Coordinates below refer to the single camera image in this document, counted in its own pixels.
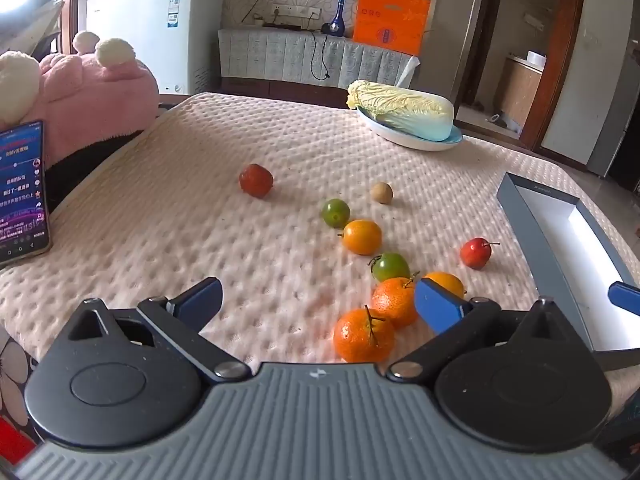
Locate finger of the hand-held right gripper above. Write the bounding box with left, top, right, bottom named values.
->
left=597, top=352, right=640, bottom=374
left=607, top=282, right=640, bottom=317

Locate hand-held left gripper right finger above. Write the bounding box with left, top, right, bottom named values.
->
left=387, top=277, right=574, bottom=383

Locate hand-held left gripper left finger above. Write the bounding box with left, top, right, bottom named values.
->
left=68, top=276, right=253, bottom=386

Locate smooth orange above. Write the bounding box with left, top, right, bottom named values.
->
left=424, top=271, right=467, bottom=301
left=338, top=220, right=383, bottom=256

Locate orange tangerine with stem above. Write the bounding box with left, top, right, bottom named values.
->
left=333, top=305, right=396, bottom=364
left=371, top=272, right=420, bottom=330

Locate green tangerine with stem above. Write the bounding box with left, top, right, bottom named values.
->
left=369, top=253, right=411, bottom=283

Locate bright red small apple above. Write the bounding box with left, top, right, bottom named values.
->
left=460, top=237, right=501, bottom=271

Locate dark grey cardboard box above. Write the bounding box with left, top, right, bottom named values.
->
left=496, top=172, right=640, bottom=354

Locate dark red small apple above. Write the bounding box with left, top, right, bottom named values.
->
left=239, top=163, right=274, bottom=199

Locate pink textured blanket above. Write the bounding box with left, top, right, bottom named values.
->
left=0, top=92, right=640, bottom=411

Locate light blue plate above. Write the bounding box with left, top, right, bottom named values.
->
left=356, top=105, right=463, bottom=152

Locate silver refrigerator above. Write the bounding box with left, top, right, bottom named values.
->
left=586, top=40, right=640, bottom=182

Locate black cloth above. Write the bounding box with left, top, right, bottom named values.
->
left=44, top=102, right=176, bottom=213

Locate napa cabbage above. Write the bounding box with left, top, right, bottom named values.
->
left=346, top=80, right=455, bottom=142

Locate floral cloth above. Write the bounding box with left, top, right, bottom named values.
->
left=0, top=325, right=44, bottom=468

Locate smartphone with lit screen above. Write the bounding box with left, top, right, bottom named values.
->
left=0, top=120, right=54, bottom=269

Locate wooden kitchen counter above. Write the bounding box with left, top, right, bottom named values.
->
left=500, top=52, right=544, bottom=132

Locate pink plush toy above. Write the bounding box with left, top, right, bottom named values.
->
left=0, top=31, right=160, bottom=166

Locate cloth-covered cabinet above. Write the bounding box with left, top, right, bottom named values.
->
left=217, top=28, right=420, bottom=95

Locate white chest freezer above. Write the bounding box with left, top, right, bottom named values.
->
left=86, top=0, right=224, bottom=96

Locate power strip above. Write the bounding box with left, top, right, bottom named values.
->
left=250, top=14, right=312, bottom=29

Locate orange gift box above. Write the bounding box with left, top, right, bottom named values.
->
left=352, top=0, right=431, bottom=56

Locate blue glass bottle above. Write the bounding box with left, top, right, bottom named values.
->
left=329, top=0, right=350, bottom=39

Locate black power cable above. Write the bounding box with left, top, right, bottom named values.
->
left=310, top=30, right=334, bottom=81

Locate white wall socket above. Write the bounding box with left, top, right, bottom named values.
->
left=272, top=4, right=321, bottom=20

